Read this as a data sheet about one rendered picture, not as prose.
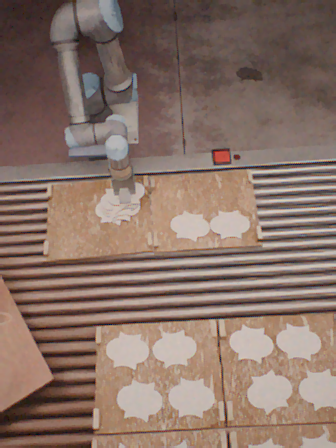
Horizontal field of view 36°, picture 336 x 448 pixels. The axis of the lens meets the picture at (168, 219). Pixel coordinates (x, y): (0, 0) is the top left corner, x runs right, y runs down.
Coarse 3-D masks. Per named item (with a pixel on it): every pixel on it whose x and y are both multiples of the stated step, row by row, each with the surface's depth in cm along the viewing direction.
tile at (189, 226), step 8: (176, 216) 200; (184, 216) 199; (192, 216) 199; (200, 216) 199; (176, 224) 198; (184, 224) 198; (192, 224) 197; (200, 224) 197; (208, 224) 197; (176, 232) 196; (184, 232) 196; (192, 232) 195; (200, 232) 195; (208, 232) 196; (192, 240) 194
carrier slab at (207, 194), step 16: (176, 176) 211; (192, 176) 211; (208, 176) 210; (224, 176) 210; (240, 176) 209; (160, 192) 207; (176, 192) 207; (192, 192) 206; (208, 192) 206; (224, 192) 206; (240, 192) 205; (160, 208) 203; (176, 208) 203; (192, 208) 202; (208, 208) 202; (224, 208) 202; (240, 208) 201; (256, 208) 201; (160, 224) 199; (256, 224) 197; (160, 240) 195; (176, 240) 195; (208, 240) 194; (224, 240) 194; (240, 240) 194; (256, 240) 193
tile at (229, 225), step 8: (224, 216) 199; (232, 216) 198; (240, 216) 198; (216, 224) 197; (224, 224) 197; (232, 224) 197; (240, 224) 196; (248, 224) 196; (216, 232) 195; (224, 232) 195; (232, 232) 195; (240, 232) 194
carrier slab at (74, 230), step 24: (72, 192) 209; (96, 192) 209; (144, 192) 207; (48, 216) 203; (72, 216) 203; (96, 216) 202; (144, 216) 201; (48, 240) 198; (72, 240) 197; (96, 240) 197; (120, 240) 196; (144, 240) 196
